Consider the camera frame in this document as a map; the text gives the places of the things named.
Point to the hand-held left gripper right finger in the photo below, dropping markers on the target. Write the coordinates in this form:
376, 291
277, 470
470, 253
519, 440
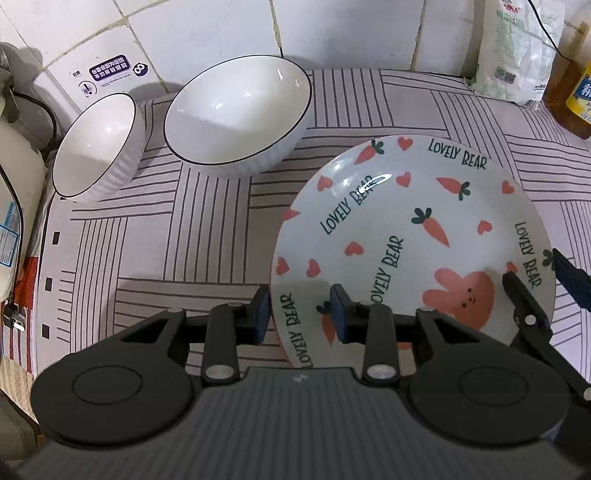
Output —
339, 314

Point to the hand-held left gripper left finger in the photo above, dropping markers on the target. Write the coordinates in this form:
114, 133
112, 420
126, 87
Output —
263, 314

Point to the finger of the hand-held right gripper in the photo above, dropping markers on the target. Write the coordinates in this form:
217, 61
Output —
526, 307
572, 277

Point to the carrot and rabbit print plate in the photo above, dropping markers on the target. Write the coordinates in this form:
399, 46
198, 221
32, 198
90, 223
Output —
415, 198

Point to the large white ribbed bowl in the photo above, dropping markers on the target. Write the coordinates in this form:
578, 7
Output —
231, 120

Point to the small white ribbed bowl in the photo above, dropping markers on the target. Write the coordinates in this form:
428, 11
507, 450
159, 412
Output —
92, 147

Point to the striped table mat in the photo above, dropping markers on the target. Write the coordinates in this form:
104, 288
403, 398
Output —
184, 240

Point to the cooking oil bottle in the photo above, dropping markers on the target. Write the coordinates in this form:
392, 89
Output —
572, 92

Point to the white plastic food bag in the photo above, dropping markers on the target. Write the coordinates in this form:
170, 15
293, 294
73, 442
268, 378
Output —
512, 55

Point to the red striped cloth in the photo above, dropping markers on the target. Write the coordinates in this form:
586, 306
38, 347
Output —
27, 295

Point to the black power plug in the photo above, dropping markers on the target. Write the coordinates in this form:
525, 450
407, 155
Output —
14, 316

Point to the white rice cooker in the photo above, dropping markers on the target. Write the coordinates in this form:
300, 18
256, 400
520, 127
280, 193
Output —
18, 184

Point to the wall sticker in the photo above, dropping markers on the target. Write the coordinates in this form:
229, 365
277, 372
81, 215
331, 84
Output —
106, 64

